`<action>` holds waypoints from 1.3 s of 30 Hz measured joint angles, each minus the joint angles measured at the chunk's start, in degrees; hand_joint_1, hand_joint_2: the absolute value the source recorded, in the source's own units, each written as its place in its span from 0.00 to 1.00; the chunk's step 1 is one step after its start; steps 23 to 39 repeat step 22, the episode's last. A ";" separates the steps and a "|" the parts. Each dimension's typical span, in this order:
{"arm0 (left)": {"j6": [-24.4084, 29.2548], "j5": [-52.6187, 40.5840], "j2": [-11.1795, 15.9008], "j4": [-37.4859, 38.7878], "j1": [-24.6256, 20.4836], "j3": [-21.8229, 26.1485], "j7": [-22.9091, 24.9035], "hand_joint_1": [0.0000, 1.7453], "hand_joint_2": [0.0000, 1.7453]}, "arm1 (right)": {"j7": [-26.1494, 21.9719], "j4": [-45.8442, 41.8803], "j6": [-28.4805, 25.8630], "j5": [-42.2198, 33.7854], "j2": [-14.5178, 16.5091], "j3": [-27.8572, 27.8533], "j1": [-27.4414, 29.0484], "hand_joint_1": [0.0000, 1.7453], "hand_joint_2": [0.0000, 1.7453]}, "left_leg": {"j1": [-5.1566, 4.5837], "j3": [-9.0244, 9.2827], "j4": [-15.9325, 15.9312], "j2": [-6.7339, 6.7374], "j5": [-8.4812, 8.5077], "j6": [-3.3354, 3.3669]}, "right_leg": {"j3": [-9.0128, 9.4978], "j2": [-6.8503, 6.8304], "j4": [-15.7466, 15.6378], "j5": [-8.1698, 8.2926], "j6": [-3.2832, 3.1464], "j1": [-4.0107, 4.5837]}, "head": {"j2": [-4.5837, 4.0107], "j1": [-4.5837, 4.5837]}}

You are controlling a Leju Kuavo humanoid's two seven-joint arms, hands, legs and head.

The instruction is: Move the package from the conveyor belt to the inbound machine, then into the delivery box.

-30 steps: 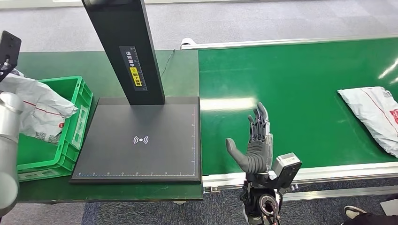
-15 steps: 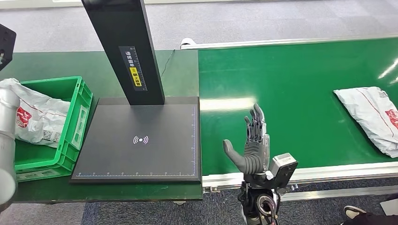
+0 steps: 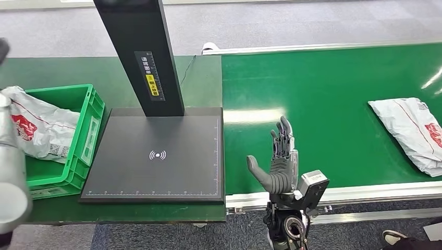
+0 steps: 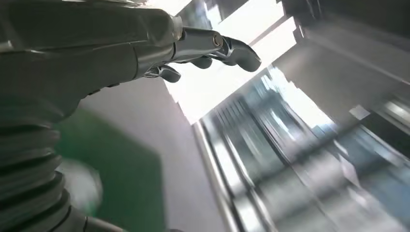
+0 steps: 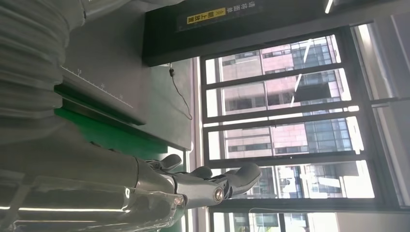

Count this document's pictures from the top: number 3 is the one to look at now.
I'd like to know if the aluminium conveyor frame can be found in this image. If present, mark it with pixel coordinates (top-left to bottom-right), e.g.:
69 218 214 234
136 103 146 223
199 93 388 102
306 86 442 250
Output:
201 40 442 227

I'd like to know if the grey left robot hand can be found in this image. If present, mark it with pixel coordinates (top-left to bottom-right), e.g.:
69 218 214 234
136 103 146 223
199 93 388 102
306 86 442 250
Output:
0 37 10 66

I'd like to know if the black yellow scanner label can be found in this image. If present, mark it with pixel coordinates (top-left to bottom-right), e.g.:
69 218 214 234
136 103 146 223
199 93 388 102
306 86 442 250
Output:
134 51 166 102

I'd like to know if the thin black table cable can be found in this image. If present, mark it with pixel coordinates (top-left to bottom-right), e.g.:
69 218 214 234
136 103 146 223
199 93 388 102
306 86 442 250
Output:
179 55 197 86

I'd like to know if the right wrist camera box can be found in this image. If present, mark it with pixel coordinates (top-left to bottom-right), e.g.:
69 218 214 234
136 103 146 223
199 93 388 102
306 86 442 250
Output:
297 169 330 212

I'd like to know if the black inbound scanner machine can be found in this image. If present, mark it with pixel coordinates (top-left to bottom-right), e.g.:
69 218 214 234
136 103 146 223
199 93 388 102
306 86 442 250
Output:
80 0 225 204

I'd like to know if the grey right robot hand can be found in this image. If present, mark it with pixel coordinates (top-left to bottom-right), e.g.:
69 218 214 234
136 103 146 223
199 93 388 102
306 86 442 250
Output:
246 115 300 195

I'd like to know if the green conveyor belt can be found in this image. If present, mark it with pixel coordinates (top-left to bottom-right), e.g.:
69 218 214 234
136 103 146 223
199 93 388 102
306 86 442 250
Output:
220 42 442 196

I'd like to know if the white red-print parcel bag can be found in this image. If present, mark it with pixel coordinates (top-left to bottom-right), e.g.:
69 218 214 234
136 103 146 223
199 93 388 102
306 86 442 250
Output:
368 97 442 178
0 85 81 164

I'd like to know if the flat white red-print parcel bag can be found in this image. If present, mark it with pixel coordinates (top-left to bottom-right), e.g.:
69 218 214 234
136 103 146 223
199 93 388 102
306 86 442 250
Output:
368 97 442 178

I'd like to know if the white conveyor roller end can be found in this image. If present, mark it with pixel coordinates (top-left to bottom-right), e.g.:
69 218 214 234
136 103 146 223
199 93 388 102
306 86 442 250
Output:
201 42 219 55

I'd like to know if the green plastic crate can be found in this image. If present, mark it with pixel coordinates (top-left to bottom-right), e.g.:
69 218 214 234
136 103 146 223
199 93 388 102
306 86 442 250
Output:
20 83 105 201

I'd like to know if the person's shoe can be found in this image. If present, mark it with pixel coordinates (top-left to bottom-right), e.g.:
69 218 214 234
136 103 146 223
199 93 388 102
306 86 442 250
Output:
382 230 408 246

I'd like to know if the white paper sheet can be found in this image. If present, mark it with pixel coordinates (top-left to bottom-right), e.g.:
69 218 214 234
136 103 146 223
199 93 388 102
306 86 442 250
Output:
423 222 442 241

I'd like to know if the dark green table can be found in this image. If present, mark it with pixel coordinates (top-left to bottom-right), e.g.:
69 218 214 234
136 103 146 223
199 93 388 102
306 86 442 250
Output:
0 55 227 225

